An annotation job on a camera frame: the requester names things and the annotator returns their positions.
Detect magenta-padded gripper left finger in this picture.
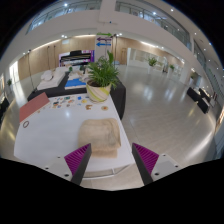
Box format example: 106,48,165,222
42,142,93,186

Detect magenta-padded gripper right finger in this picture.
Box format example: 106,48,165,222
131,142,184,186

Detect beige towel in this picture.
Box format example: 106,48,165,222
77,117,122,159

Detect sheet of colourful stickers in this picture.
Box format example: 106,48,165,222
49,94,91,110

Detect flat red board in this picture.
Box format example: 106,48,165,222
18,91,51,124

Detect black display platform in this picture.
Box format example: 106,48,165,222
27,71,127,120

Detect green plant in striped pot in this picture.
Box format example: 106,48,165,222
84,49,121,104

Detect blue base scale model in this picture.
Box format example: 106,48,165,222
64,77,88,90

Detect group of black chairs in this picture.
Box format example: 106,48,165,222
186,86,218,114

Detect white architectural model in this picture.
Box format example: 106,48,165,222
36,68,68,91

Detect far potted plant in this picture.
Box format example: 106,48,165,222
6,78,13,93
147,56,158,73

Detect black piano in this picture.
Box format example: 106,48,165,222
59,49,95,68

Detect thin black floor lamp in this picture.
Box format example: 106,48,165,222
27,49,37,93

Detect blue arrow sign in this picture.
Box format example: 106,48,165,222
95,41,112,48

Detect purple arrow sign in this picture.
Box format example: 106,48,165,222
96,36,112,43

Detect green arrow sign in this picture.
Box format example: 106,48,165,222
96,31,113,38

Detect recessed ceiling lights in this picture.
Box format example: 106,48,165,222
24,0,218,68

